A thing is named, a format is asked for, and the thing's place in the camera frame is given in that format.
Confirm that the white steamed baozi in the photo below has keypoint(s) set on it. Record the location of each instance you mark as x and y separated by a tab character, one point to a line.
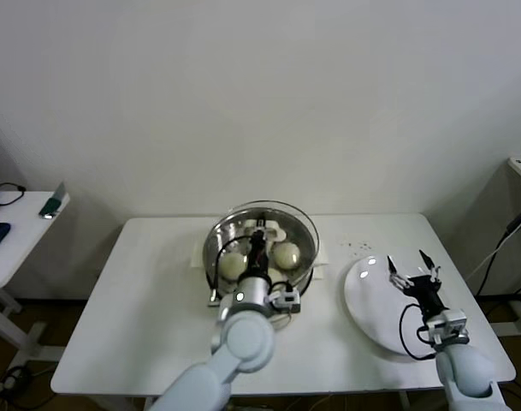
285	254
232	265
279	275

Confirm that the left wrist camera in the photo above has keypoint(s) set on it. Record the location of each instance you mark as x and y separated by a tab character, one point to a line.
288	297

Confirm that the white side table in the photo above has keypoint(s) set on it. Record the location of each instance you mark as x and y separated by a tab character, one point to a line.
25	222

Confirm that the perforated steel steamer basket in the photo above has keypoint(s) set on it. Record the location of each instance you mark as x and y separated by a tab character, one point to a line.
213	252

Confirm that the white electric cooker pot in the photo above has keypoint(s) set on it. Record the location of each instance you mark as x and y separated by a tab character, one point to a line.
288	319

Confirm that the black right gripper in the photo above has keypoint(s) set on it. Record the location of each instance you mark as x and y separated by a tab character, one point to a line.
424	295

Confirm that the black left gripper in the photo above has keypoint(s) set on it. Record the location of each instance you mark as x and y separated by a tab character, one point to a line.
259	254

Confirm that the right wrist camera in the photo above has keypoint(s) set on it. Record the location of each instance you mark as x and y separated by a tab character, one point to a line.
448	325

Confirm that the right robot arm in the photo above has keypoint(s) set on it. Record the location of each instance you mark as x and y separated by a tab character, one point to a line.
465	372

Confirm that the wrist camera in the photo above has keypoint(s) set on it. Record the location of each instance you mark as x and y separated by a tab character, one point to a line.
288	297
448	325

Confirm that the white round plate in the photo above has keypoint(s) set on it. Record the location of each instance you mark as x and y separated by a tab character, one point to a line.
371	299

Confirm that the round glass pot lid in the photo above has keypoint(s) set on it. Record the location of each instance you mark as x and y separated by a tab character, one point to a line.
303	240

